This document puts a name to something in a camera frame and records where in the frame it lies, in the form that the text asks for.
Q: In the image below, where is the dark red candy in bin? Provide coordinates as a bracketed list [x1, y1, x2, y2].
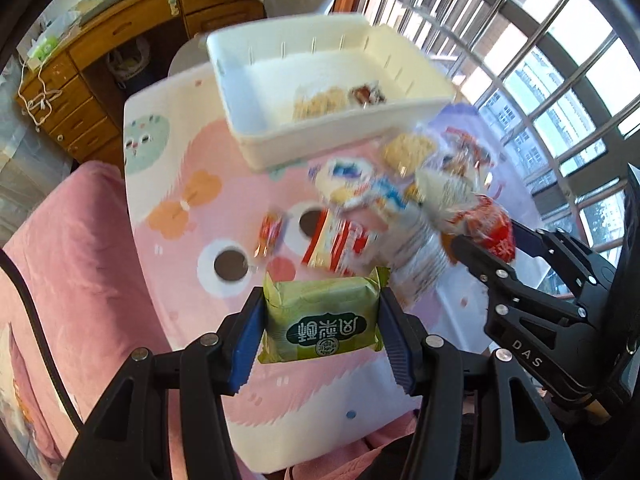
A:
[348, 81, 386, 108]

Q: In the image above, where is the cartoon monster table cloth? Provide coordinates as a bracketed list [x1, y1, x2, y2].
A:
[122, 58, 544, 475]

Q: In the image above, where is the wooden desk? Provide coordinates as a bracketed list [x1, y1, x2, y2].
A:
[15, 0, 265, 166]

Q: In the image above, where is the white label snack packet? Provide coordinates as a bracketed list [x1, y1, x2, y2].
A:
[416, 168, 480, 234]

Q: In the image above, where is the black cable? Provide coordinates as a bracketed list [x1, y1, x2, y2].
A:
[0, 248, 86, 434]

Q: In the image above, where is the green pastry packet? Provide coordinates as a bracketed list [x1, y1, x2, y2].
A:
[258, 266, 390, 364]

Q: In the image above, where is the white charger cable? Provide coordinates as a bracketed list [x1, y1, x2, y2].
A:
[16, 54, 64, 134]

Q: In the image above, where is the metal window grille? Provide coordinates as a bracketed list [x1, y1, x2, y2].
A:
[344, 0, 640, 302]

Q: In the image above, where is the red packet snack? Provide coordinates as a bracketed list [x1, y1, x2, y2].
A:
[464, 194, 516, 263]

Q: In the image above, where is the red white wafer packet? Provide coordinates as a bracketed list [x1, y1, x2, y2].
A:
[302, 209, 378, 276]

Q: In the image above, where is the clear rice cracker packet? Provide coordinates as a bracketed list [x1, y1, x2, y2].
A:
[382, 133, 437, 178]

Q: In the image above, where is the white plastic bin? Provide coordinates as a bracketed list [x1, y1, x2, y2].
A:
[206, 13, 456, 171]

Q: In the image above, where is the oat cracker packet in bin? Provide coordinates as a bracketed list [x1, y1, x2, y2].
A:
[293, 87, 349, 120]

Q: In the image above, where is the blue snack packet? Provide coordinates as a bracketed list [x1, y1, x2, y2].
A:
[370, 177, 409, 222]

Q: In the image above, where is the small red orange twist snack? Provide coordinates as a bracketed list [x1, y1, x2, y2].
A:
[254, 210, 285, 258]

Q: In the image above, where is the blueberry bread packet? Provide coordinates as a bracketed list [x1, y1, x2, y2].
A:
[312, 157, 375, 210]

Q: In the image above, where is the large clear label packet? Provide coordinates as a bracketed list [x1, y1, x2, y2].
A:
[380, 204, 449, 304]

